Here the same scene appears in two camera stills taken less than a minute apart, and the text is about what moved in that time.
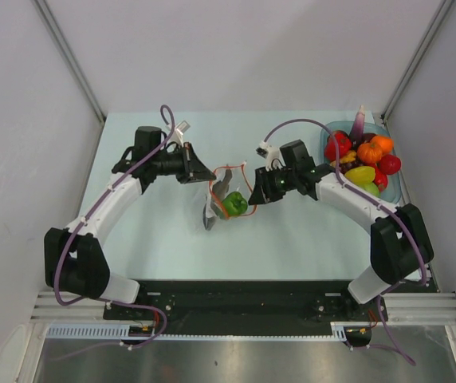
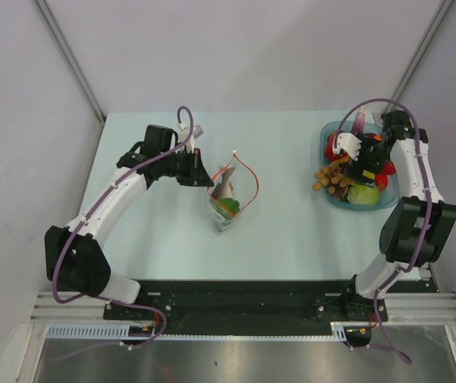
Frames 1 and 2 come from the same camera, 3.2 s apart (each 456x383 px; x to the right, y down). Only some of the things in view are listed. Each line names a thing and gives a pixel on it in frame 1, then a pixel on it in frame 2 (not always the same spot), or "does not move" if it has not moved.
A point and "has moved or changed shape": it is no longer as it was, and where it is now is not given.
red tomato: [390, 163] does not move
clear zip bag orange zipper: [229, 195] has moved or changed shape
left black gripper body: [171, 163] does not move
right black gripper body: [285, 179] -> [371, 159]
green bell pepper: [235, 204] -> [227, 207]
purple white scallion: [356, 134] does not move
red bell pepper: [343, 142] does not move
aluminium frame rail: [433, 309] does not move
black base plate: [245, 306] does not move
